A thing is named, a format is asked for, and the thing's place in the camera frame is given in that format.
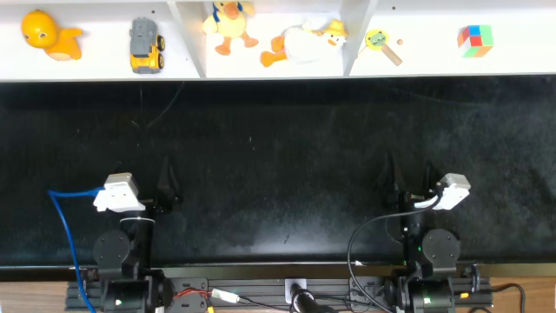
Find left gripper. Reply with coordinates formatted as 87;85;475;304
111;155;183;216

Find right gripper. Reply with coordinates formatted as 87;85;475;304
376;151;442;212

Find grey and yellow toy truck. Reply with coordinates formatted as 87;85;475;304
129;17;167;76

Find yellow wooden rattle drum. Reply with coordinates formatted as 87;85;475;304
357;28;406;68

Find many-coloured puzzle cube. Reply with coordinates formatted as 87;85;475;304
456;23;495;59

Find yellow rubber duck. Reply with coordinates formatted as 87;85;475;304
20;9;84;62

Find white shelf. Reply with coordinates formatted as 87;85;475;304
0;0;556;83

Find white plush duck yellow hat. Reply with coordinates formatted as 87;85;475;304
260;17;349;69

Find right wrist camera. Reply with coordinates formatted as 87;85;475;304
427;172;473;212

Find blue cable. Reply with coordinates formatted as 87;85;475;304
47;186;108;313

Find black cable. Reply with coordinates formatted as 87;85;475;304
346;186;447;313

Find mounting rail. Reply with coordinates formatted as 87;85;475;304
64;263;526;313

